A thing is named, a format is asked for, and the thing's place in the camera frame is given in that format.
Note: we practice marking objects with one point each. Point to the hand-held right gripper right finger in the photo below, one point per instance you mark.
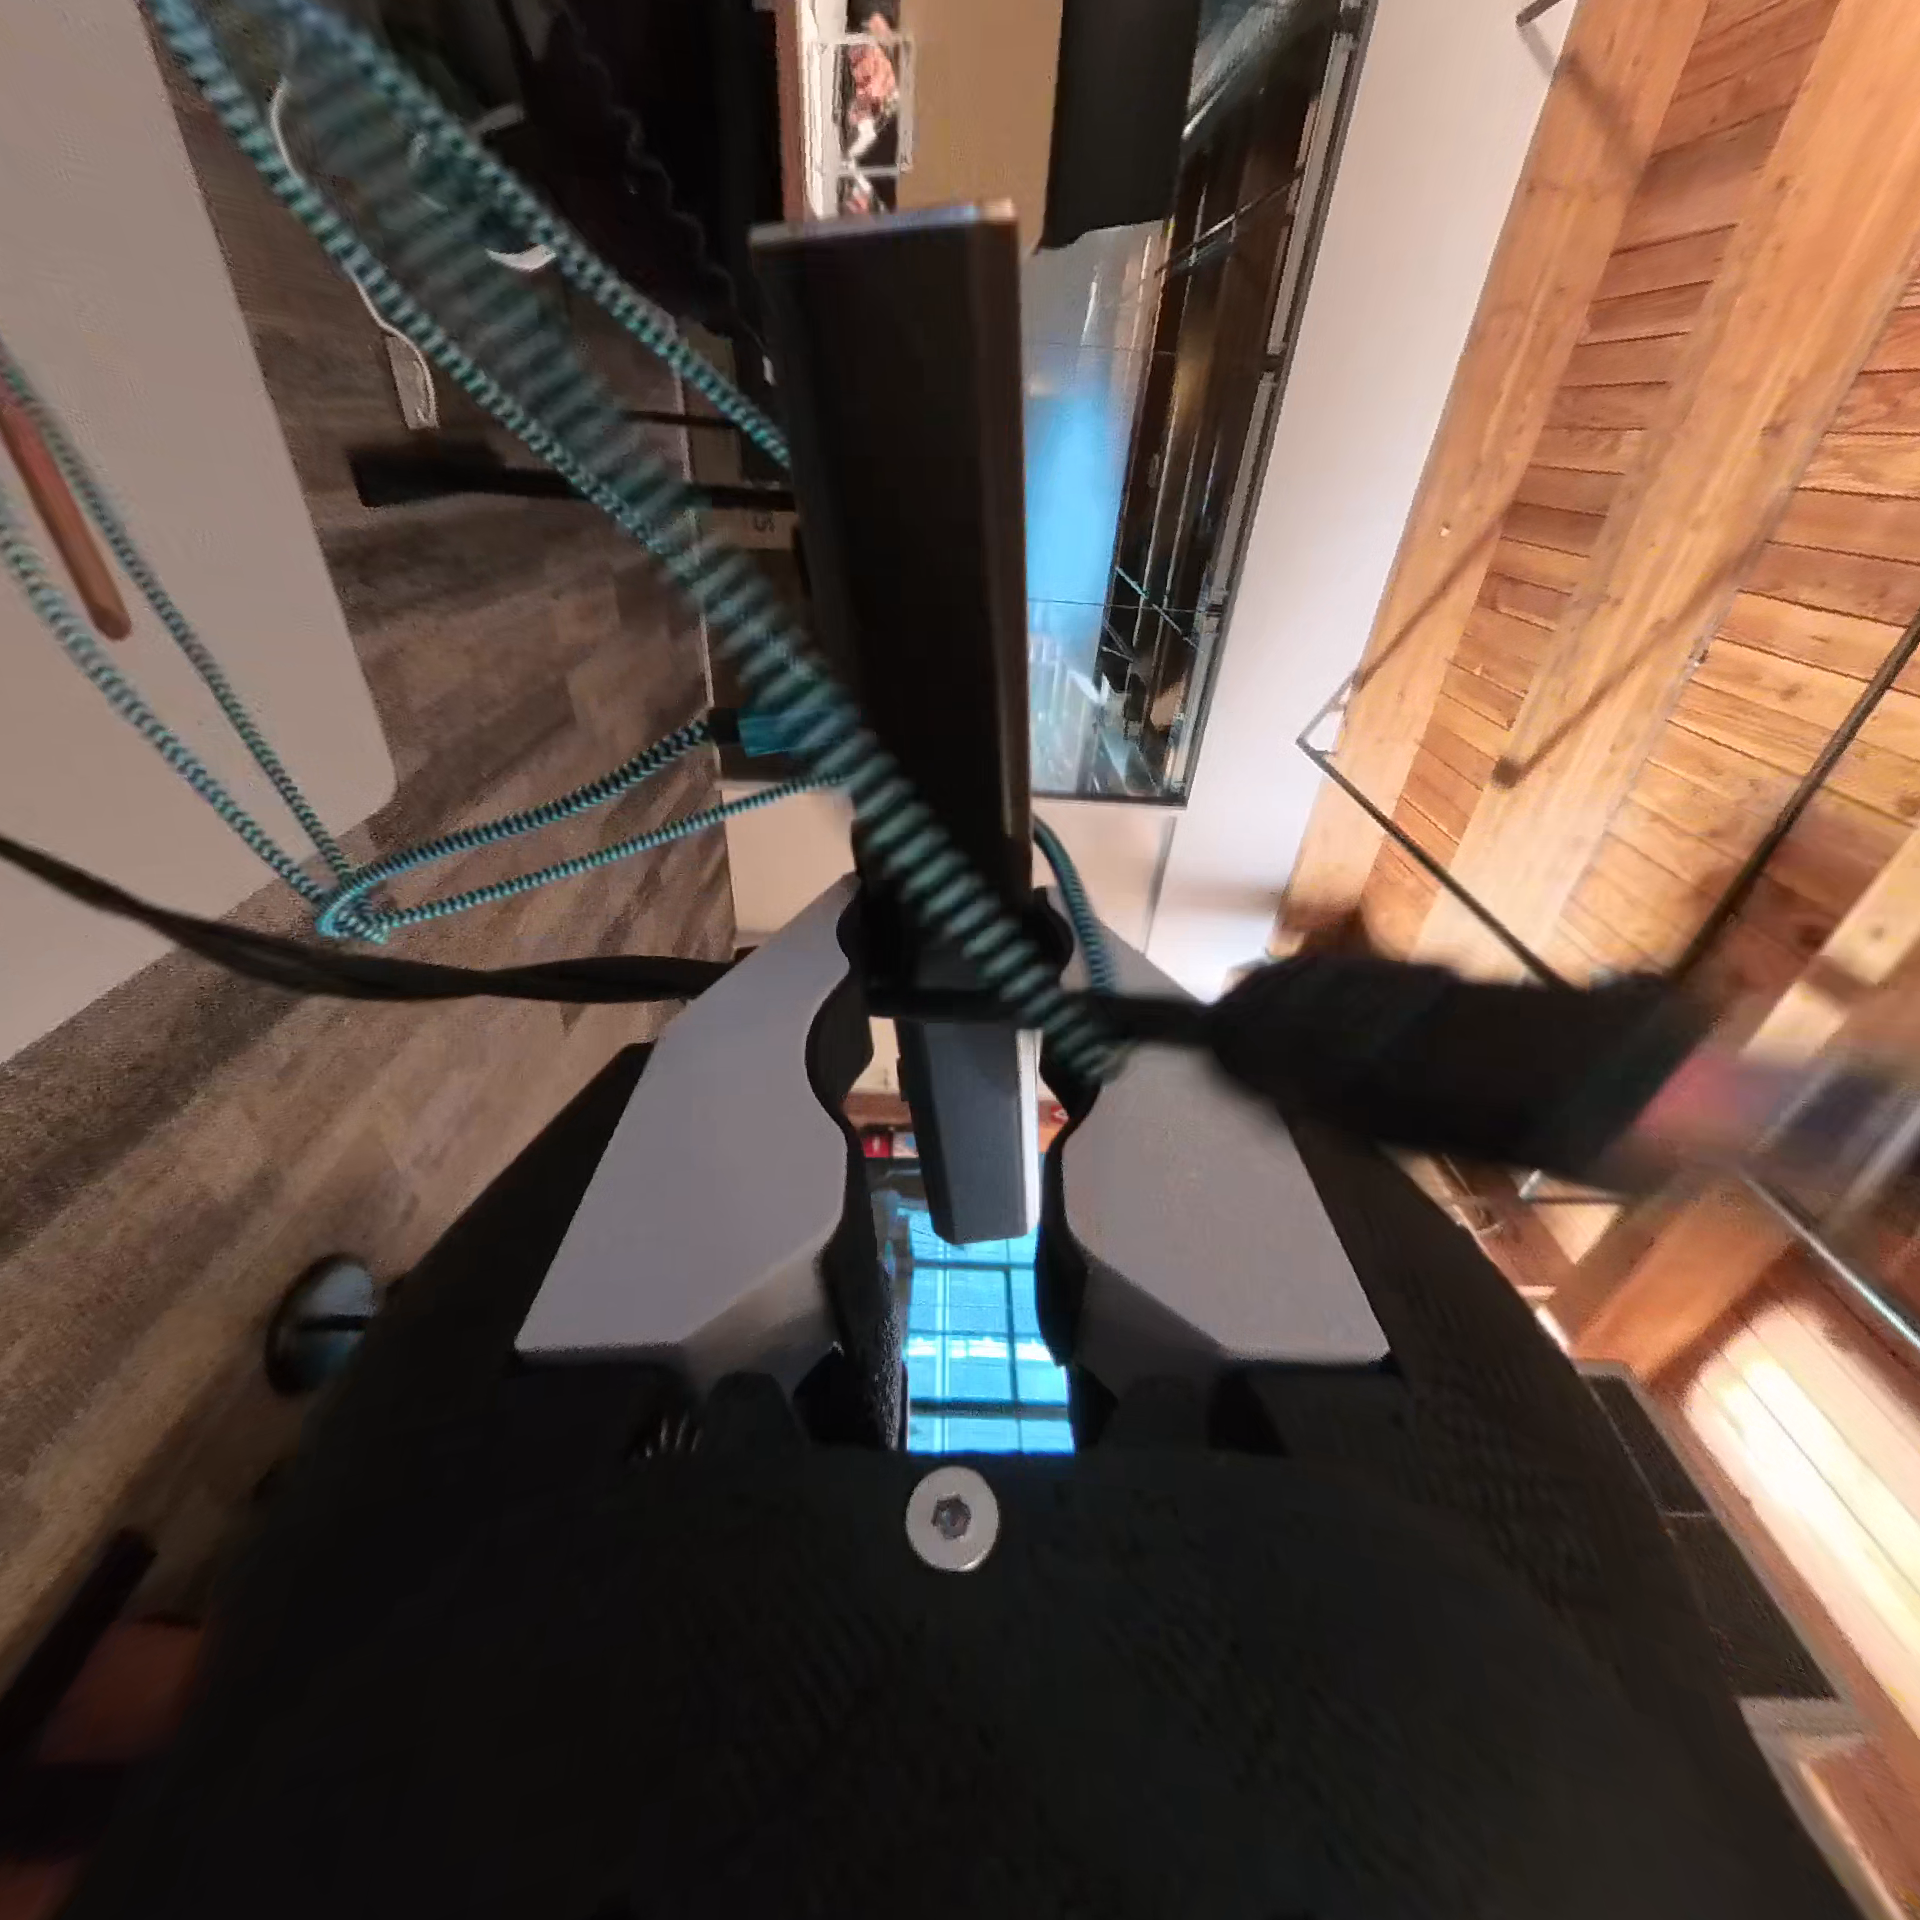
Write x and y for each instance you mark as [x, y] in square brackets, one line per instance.
[1215, 1213]

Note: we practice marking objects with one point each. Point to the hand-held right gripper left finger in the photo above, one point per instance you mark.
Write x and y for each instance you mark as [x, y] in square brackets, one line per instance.
[704, 1200]

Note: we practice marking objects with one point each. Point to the black usb hub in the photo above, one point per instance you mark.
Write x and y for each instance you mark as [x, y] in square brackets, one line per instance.
[914, 599]

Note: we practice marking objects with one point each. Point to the round metal screw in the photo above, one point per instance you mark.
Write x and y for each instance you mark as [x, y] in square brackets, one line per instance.
[322, 1324]

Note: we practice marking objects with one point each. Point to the copper rod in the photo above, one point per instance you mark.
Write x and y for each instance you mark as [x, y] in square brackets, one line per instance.
[66, 516]

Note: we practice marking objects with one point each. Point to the black acoustic foam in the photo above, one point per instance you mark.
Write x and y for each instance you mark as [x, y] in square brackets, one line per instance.
[599, 149]

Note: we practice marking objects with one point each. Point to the shelf with pictures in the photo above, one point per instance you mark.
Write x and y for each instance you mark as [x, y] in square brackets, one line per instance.
[861, 106]

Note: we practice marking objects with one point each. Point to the glass partition with black frame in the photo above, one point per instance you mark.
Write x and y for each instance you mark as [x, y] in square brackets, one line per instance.
[1155, 570]

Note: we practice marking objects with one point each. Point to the black metal rail frame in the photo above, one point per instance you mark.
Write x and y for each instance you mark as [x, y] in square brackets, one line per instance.
[1770, 840]

